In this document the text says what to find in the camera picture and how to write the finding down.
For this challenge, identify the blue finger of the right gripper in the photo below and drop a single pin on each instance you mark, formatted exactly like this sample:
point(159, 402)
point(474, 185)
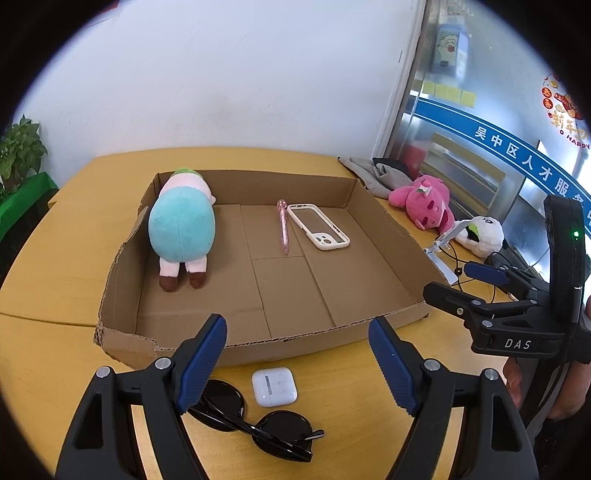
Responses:
point(486, 322)
point(497, 277)

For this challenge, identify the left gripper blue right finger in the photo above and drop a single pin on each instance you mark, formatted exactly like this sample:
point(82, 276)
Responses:
point(493, 443)

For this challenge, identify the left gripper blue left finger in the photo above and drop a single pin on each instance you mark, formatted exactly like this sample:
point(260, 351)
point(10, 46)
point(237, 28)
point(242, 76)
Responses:
point(101, 442)

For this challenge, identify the white clear phone case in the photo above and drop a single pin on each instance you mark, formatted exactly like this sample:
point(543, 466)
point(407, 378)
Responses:
point(318, 227)

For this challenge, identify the white earbuds case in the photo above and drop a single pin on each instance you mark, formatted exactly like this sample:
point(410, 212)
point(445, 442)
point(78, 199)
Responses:
point(274, 387)

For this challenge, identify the black sunglasses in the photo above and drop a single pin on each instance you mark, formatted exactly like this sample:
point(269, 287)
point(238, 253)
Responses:
point(283, 434)

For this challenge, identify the person's right hand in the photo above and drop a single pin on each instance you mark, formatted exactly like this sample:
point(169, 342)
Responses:
point(569, 400)

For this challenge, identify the white plush toy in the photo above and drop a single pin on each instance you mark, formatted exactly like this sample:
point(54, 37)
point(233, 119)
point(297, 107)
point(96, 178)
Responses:
point(483, 236)

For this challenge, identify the grey folded cloth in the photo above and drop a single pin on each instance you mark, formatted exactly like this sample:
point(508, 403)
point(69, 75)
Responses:
point(379, 178)

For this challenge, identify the shallow cardboard box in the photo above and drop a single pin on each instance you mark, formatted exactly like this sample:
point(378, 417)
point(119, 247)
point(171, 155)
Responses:
point(277, 304)

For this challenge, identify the pink glitter pen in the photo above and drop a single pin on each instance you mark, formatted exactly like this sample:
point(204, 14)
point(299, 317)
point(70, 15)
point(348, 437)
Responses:
point(281, 207)

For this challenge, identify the teal pink plush toy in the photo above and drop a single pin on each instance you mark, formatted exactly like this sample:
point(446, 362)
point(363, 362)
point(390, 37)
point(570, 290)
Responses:
point(181, 228)

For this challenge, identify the green cloth table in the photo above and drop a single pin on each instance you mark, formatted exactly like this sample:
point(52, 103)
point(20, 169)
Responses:
point(14, 205)

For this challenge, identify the green potted plant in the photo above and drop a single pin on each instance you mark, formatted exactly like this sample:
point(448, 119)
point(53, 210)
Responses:
point(22, 152)

